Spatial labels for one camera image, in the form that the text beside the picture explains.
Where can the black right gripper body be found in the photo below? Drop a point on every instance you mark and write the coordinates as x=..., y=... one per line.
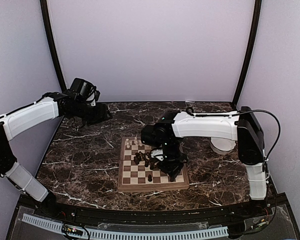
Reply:
x=174, y=159

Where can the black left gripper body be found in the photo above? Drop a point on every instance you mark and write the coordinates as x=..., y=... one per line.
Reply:
x=88, y=114

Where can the dark pawn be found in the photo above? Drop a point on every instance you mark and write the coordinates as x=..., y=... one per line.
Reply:
x=149, y=178

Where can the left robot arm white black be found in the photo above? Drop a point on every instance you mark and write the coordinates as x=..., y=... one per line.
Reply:
x=52, y=105

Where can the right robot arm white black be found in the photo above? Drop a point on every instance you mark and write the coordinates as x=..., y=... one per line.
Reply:
x=228, y=130

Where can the pile of dark chess pieces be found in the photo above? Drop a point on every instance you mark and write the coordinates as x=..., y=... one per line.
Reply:
x=148, y=160

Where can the wooden chess board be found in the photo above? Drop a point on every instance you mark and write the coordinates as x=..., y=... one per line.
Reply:
x=134, y=178

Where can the white knight left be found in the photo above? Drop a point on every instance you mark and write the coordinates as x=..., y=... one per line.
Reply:
x=136, y=142

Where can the white scalloped bowl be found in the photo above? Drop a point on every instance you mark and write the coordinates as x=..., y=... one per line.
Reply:
x=222, y=146

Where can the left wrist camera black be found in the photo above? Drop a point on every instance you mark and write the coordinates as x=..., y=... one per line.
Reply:
x=84, y=91

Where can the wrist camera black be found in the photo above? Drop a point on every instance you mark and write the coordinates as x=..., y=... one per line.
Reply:
x=149, y=137
x=84, y=91

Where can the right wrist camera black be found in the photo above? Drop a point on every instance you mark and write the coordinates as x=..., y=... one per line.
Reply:
x=149, y=137

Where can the black front rail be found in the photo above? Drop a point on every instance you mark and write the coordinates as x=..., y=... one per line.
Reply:
x=94, y=216

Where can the white slotted cable duct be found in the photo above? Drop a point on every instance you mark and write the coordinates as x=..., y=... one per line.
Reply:
x=109, y=231

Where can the left black corner post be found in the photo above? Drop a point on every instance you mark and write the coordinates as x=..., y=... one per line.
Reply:
x=51, y=44

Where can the black corner post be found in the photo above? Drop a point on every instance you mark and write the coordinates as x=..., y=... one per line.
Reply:
x=51, y=44
x=248, y=53

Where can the right black corner post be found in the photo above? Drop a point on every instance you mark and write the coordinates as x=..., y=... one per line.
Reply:
x=248, y=53

